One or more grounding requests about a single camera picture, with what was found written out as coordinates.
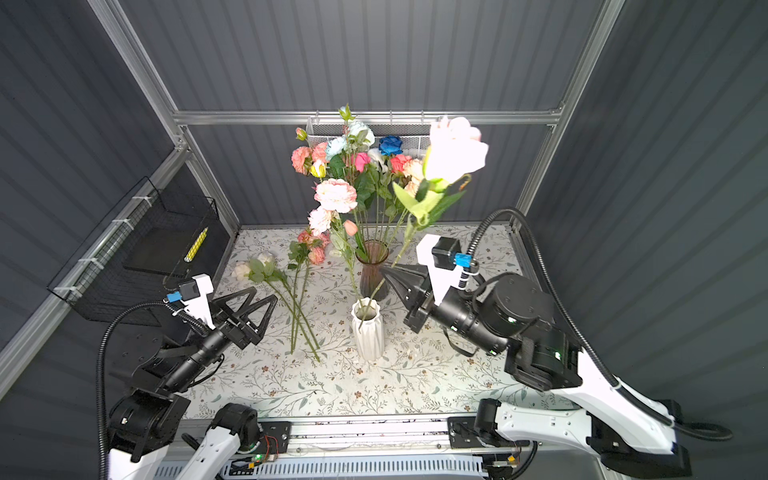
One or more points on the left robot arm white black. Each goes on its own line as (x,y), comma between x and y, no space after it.
(134,435)

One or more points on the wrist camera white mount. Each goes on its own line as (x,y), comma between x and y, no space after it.
(448,268)
(192,295)

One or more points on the bunch of artificial flowers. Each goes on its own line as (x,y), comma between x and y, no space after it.
(289,283)

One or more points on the pink glass vase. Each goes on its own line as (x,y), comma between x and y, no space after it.
(372,283)

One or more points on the pale blue rose stem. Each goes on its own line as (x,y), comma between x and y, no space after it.
(334,163)

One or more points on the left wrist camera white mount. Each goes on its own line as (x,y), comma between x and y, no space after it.
(192,295)

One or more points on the large white peony spray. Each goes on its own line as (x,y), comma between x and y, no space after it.
(337,199)

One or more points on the floral patterned table mat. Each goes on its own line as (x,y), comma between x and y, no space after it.
(425,372)

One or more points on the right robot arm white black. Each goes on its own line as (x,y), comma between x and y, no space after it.
(516,319)

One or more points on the blue artificial rose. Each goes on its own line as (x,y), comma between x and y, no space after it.
(391,145)

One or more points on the white ribbed ceramic vase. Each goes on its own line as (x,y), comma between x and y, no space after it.
(368,329)

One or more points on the black wire basket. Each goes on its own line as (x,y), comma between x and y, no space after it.
(140,255)

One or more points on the hot pink rose stem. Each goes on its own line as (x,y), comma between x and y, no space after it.
(364,186)

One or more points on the pale pink lily stem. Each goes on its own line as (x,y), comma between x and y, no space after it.
(455,152)

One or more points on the cream pink rose spray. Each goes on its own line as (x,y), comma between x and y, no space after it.
(404,194)

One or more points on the white wire mesh basket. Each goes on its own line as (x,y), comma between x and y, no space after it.
(414,135)

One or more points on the pink tulip bud stem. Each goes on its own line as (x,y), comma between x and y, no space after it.
(359,247)

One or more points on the white rose stem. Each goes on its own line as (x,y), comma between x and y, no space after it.
(358,137)

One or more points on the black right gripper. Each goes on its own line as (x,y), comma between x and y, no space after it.
(417,294)

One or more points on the pink carnation stem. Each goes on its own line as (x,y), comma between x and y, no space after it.
(309,161)

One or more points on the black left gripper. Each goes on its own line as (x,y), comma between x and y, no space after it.
(246,333)

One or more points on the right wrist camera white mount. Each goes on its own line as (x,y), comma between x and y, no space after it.
(448,268)

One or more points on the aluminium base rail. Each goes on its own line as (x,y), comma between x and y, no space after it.
(345,437)

